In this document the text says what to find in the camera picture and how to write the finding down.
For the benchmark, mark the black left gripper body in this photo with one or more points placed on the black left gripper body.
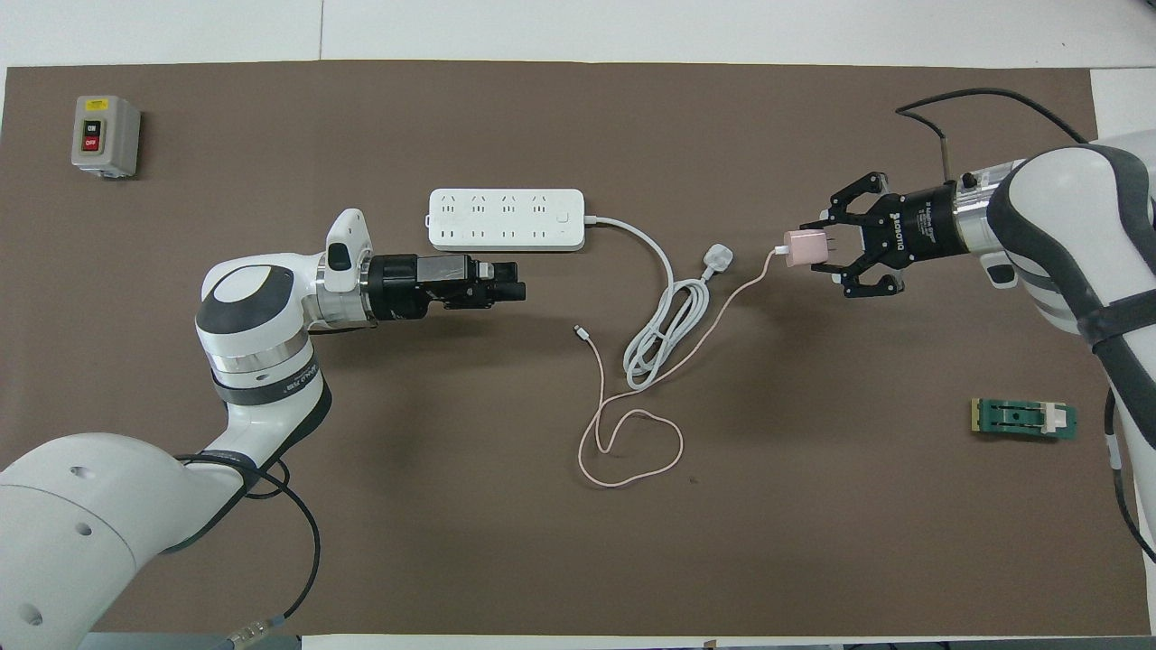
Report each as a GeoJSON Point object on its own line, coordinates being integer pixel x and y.
{"type": "Point", "coordinates": [397, 287]}

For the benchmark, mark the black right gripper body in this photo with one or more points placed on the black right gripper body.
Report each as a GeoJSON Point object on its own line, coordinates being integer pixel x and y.
{"type": "Point", "coordinates": [921, 226]}

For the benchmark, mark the pink charger adapter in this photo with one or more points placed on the pink charger adapter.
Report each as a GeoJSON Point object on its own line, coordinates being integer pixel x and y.
{"type": "Point", "coordinates": [804, 248]}

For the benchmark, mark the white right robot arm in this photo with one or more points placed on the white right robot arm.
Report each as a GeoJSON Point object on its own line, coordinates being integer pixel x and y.
{"type": "Point", "coordinates": [1066, 217]}

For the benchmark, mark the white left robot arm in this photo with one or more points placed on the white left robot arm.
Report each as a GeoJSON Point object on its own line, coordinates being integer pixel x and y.
{"type": "Point", "coordinates": [90, 506]}

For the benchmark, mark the white power strip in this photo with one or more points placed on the white power strip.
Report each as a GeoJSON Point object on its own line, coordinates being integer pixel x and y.
{"type": "Point", "coordinates": [506, 219]}

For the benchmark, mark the brown table mat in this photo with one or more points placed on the brown table mat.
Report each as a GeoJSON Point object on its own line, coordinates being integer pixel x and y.
{"type": "Point", "coordinates": [452, 542]}

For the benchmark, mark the green knife switch yellow base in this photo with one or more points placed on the green knife switch yellow base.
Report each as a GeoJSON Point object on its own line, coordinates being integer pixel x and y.
{"type": "Point", "coordinates": [1020, 420]}

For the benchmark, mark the grey on off switch box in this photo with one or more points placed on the grey on off switch box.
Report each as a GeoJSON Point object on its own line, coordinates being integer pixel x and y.
{"type": "Point", "coordinates": [104, 135]}

